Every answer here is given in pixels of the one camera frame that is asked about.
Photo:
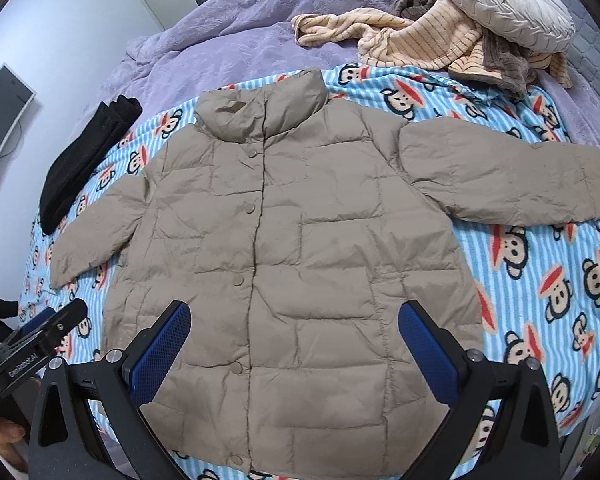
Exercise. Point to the blue striped monkey blanket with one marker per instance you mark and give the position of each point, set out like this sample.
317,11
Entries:
530,279

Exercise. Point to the cream striped fleece garment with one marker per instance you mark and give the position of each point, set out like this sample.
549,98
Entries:
379,35

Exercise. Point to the brown fleece garment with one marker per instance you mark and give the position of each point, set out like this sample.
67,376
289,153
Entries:
442,37

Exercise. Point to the beige puffer jacket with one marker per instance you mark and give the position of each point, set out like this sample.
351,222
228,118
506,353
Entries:
300,239

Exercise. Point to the round white pleated cushion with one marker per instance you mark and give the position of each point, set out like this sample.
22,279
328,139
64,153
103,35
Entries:
538,25

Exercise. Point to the person's left hand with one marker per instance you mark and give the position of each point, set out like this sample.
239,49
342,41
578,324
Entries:
10,435

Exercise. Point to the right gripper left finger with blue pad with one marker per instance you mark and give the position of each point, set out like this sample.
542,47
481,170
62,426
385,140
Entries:
65,442

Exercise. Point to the black folded garment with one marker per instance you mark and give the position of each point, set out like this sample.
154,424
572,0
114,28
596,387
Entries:
73,167

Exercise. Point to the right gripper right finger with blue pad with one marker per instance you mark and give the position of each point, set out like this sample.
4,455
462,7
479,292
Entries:
504,409

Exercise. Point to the purple bed cover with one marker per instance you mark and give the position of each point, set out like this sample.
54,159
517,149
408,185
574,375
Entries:
226,41

